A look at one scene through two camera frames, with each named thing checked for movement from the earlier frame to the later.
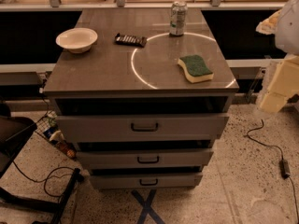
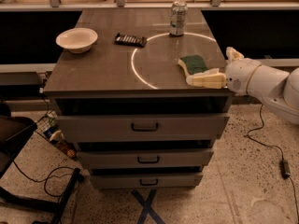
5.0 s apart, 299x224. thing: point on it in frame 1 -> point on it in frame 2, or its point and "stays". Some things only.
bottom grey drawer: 142,181 stays
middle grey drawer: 143,159 stays
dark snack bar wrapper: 130,39 stays
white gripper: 288,28 -> 239,75
